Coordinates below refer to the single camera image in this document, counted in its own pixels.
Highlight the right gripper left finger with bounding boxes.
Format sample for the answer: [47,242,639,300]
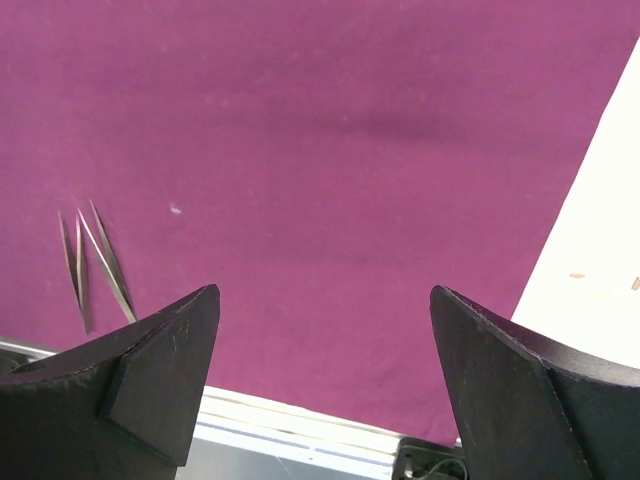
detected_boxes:
[1,285,220,479]

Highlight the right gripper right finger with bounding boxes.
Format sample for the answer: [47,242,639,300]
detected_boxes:
[429,286,639,480]

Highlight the thin steel tweezers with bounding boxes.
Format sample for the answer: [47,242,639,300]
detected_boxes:
[77,200,138,324]
[58,212,93,334]

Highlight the purple cloth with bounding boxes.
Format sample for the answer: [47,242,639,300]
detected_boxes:
[1,1,639,443]

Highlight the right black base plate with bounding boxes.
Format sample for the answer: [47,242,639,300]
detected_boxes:
[391,437,469,480]

